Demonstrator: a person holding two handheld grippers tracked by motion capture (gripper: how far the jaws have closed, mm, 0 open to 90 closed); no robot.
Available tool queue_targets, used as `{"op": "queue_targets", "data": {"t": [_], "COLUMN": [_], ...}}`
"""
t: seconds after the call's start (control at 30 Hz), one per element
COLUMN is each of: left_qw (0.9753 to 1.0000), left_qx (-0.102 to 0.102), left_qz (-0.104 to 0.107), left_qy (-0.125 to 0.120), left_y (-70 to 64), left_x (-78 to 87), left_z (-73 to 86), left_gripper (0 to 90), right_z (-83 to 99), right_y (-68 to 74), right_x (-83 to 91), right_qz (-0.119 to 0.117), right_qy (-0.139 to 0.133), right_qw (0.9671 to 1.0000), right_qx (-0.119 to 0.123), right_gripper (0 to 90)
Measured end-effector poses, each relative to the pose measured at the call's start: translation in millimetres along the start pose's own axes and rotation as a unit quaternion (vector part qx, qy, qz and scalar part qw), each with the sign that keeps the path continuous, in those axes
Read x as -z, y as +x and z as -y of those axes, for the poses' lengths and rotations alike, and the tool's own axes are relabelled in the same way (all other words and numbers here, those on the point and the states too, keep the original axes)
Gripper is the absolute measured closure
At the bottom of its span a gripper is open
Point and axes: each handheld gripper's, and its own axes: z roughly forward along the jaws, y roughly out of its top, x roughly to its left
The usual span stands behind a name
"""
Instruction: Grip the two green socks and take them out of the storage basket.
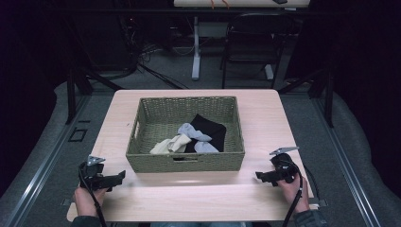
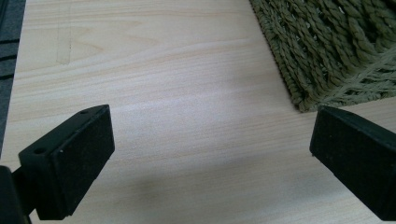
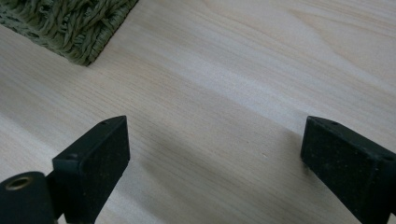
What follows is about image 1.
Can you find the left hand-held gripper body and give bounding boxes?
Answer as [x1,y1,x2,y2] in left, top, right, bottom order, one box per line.
[78,155,112,192]

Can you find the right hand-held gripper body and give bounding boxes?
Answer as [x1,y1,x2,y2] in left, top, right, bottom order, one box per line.
[270,146,300,183]

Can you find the person's right hand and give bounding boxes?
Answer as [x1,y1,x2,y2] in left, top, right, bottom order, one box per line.
[277,173,311,214]

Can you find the person's left hand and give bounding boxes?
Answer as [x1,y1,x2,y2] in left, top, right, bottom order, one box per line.
[73,186,108,218]

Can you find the cream sock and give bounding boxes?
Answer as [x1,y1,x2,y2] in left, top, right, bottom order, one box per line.
[148,133,192,155]

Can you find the light blue sock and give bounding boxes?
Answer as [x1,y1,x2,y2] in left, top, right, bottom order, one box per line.
[177,122,213,143]
[193,140,220,154]

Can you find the green woven basket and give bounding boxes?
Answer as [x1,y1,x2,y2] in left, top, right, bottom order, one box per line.
[125,96,246,174]

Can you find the black cloth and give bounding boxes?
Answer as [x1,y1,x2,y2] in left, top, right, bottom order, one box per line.
[183,113,228,154]

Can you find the black metal stand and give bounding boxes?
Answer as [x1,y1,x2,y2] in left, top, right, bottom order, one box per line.
[277,66,336,129]
[64,66,125,125]

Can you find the white desk leg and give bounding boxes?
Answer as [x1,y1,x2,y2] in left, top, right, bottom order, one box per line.
[191,16,202,81]
[264,63,275,80]

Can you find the black folding chair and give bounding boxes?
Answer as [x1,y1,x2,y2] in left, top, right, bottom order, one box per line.
[219,12,300,90]

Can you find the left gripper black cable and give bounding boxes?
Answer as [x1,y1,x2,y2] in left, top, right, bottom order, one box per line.
[78,168,108,227]

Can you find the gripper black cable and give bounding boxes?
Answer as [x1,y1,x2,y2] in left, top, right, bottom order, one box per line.
[281,159,320,227]
[78,168,108,227]

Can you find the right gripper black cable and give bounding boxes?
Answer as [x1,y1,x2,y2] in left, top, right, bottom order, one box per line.
[281,159,320,227]

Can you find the metal floor rail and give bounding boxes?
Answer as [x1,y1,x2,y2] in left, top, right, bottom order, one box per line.
[311,94,383,227]
[4,94,93,227]

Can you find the bundle of black floor cables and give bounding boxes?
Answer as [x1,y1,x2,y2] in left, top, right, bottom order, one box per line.
[117,17,191,91]

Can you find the orange cables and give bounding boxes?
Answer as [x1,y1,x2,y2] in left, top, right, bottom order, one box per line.
[209,0,232,9]

